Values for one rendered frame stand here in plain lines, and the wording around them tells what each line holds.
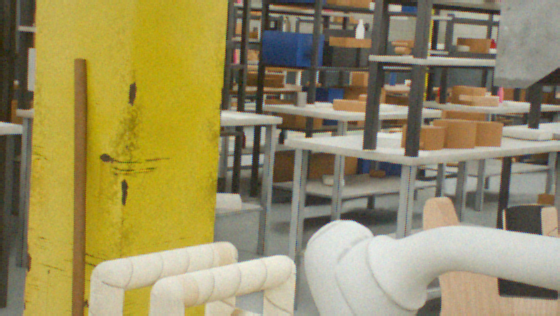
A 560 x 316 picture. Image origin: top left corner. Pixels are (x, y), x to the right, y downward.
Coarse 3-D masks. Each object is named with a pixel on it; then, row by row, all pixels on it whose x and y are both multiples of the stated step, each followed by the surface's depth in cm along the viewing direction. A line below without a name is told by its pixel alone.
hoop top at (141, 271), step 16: (144, 256) 107; (160, 256) 109; (176, 256) 110; (192, 256) 112; (208, 256) 113; (224, 256) 115; (96, 272) 103; (112, 272) 103; (128, 272) 104; (144, 272) 106; (160, 272) 108; (176, 272) 109; (128, 288) 105
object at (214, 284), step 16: (272, 256) 111; (192, 272) 102; (208, 272) 103; (224, 272) 104; (240, 272) 105; (256, 272) 107; (272, 272) 109; (288, 272) 111; (160, 288) 98; (176, 288) 98; (192, 288) 100; (208, 288) 101; (224, 288) 103; (240, 288) 105; (256, 288) 107; (192, 304) 100
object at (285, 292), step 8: (288, 280) 111; (272, 288) 111; (280, 288) 111; (288, 288) 111; (264, 296) 112; (272, 296) 111; (280, 296) 111; (288, 296) 111; (264, 304) 112; (272, 304) 111; (280, 304) 111; (288, 304) 111; (264, 312) 112; (272, 312) 111; (280, 312) 111; (288, 312) 112
